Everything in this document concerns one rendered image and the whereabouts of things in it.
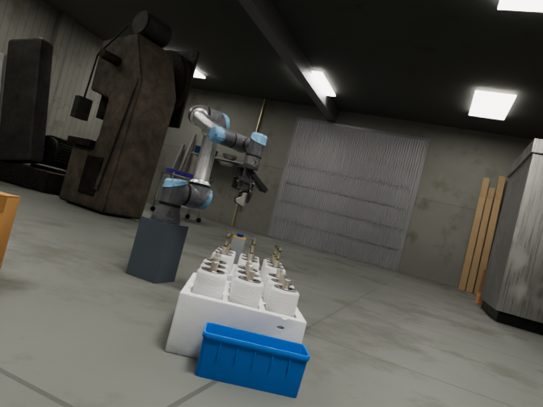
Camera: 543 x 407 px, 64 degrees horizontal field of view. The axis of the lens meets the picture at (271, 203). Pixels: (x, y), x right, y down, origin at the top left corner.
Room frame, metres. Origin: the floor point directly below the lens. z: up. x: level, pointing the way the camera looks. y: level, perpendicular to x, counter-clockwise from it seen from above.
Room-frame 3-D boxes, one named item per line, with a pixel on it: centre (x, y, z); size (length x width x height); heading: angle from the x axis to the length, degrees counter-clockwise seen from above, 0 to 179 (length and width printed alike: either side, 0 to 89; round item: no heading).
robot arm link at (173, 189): (2.24, 0.50, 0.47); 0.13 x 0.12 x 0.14; 127
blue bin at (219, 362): (1.22, -0.05, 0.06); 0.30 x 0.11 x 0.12; 94
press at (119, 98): (5.46, 2.10, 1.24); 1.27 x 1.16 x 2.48; 69
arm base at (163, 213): (2.24, 0.51, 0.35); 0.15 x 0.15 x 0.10
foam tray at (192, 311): (1.48, 0.02, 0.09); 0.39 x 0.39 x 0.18; 4
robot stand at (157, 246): (2.24, 0.51, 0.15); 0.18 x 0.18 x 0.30; 69
